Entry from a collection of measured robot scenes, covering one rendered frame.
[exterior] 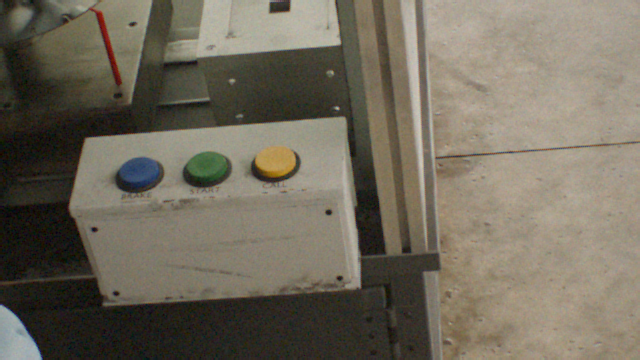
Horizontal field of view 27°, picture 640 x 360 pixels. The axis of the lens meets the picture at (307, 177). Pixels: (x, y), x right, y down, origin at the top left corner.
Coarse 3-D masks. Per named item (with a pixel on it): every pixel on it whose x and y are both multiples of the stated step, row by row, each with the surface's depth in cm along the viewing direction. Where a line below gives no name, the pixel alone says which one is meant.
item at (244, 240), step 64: (256, 128) 138; (320, 128) 137; (128, 192) 133; (192, 192) 132; (256, 192) 131; (320, 192) 130; (128, 256) 138; (192, 256) 137; (256, 256) 137; (320, 256) 137
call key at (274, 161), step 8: (264, 152) 134; (272, 152) 134; (280, 152) 133; (288, 152) 133; (256, 160) 133; (264, 160) 133; (272, 160) 133; (280, 160) 133; (288, 160) 132; (256, 168) 133; (264, 168) 132; (272, 168) 132; (280, 168) 132; (288, 168) 132; (272, 176) 132; (280, 176) 132
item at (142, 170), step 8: (128, 160) 136; (136, 160) 135; (144, 160) 135; (152, 160) 135; (120, 168) 135; (128, 168) 135; (136, 168) 135; (144, 168) 134; (152, 168) 134; (120, 176) 134; (128, 176) 134; (136, 176) 134; (144, 176) 133; (152, 176) 134; (128, 184) 134; (136, 184) 133; (144, 184) 133
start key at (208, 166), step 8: (200, 152) 135; (208, 152) 135; (216, 152) 135; (192, 160) 134; (200, 160) 134; (208, 160) 134; (216, 160) 134; (224, 160) 134; (192, 168) 133; (200, 168) 133; (208, 168) 133; (216, 168) 133; (224, 168) 133; (192, 176) 133; (200, 176) 132; (208, 176) 132; (216, 176) 133
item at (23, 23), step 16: (0, 0) 153; (16, 0) 153; (32, 0) 153; (48, 0) 152; (64, 0) 152; (80, 0) 151; (0, 16) 151; (16, 16) 150; (32, 16) 150; (48, 16) 150; (0, 32) 149; (16, 32) 148
